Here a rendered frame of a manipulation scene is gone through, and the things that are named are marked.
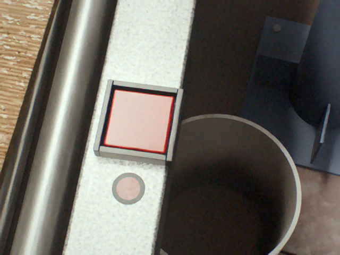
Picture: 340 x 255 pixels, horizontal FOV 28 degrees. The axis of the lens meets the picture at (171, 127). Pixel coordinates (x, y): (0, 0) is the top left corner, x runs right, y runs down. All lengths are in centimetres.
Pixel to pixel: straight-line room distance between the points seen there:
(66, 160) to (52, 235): 7
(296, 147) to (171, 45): 97
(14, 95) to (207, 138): 72
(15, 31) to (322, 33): 76
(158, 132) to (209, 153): 77
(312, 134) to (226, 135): 38
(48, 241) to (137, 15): 25
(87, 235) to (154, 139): 11
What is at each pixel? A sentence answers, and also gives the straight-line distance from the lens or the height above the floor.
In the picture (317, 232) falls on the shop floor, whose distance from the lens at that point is 159.
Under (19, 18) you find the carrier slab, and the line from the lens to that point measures 71.
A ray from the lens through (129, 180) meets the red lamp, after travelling 64.
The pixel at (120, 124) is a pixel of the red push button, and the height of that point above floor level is 93.
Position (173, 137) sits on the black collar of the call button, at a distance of 63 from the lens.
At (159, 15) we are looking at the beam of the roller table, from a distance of 71.
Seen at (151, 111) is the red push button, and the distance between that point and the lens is 65.
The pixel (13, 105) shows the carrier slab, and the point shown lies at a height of 94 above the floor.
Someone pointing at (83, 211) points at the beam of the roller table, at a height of 91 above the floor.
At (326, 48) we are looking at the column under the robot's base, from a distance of 135.
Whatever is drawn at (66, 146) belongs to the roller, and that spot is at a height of 92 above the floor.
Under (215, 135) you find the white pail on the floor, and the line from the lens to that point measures 132.
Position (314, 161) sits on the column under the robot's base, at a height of 1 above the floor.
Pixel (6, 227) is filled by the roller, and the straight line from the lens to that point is 66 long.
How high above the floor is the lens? 152
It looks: 68 degrees down
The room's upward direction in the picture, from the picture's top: 4 degrees counter-clockwise
